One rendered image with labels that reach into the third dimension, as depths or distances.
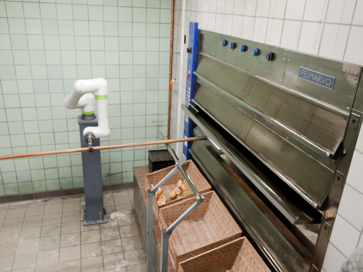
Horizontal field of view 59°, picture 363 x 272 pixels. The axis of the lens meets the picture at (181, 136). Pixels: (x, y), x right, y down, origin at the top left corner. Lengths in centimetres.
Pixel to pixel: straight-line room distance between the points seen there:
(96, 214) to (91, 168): 58
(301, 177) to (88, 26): 273
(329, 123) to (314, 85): 20
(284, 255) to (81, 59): 280
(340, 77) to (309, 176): 49
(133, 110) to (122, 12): 111
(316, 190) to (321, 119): 33
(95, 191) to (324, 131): 260
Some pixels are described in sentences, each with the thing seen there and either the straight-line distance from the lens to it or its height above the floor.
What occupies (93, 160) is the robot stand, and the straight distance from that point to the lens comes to 340.
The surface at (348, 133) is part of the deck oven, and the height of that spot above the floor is 183.
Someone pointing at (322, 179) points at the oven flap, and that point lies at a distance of 163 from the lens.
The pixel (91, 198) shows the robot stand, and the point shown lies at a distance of 363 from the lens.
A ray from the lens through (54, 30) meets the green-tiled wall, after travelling 370.
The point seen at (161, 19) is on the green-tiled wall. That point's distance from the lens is 378.
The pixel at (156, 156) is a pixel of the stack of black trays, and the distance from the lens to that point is 337.
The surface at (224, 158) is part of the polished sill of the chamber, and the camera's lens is 256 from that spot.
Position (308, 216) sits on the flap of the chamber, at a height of 140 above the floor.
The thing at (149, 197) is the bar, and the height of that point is 90.
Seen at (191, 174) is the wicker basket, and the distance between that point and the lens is 316.
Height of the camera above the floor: 228
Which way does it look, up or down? 22 degrees down
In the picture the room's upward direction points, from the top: 3 degrees clockwise
